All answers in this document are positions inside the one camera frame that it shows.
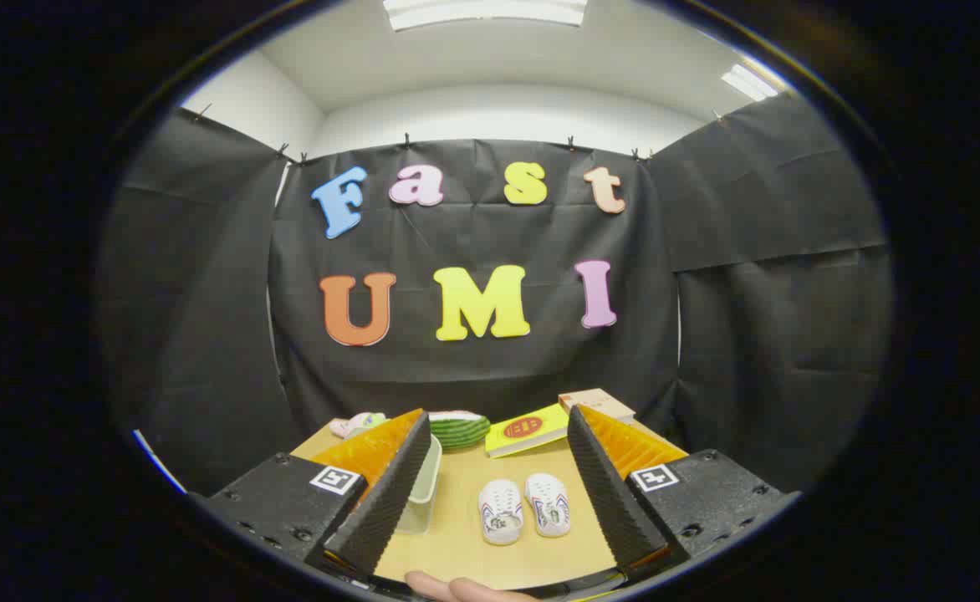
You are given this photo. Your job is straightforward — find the beige fabric storage box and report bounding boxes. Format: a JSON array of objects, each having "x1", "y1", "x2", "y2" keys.
[{"x1": 394, "y1": 435, "x2": 443, "y2": 536}]

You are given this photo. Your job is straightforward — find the pink and green plush toy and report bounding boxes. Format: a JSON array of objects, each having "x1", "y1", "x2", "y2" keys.
[{"x1": 329, "y1": 411, "x2": 389, "y2": 441}]

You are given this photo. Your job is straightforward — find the yellow book with red circle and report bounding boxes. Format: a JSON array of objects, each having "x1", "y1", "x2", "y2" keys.
[{"x1": 485, "y1": 404, "x2": 574, "y2": 459}]

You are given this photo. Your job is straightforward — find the beige book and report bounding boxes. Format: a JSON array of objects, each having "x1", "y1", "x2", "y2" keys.
[{"x1": 559, "y1": 388, "x2": 636, "y2": 424}]

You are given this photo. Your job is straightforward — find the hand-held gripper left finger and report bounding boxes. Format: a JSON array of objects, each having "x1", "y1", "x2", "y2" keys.
[{"x1": 206, "y1": 408, "x2": 432, "y2": 579}]

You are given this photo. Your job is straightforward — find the watermelon slice plush toy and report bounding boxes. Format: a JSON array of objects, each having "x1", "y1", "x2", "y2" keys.
[{"x1": 427, "y1": 410, "x2": 492, "y2": 451}]

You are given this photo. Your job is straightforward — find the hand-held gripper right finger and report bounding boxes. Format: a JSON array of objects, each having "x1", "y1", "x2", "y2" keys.
[{"x1": 568, "y1": 405, "x2": 802, "y2": 579}]

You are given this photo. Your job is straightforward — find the white canvas shoe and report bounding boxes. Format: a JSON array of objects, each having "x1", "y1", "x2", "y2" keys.
[
  {"x1": 478, "y1": 479, "x2": 525, "y2": 547},
  {"x1": 525, "y1": 473, "x2": 573, "y2": 538}
]

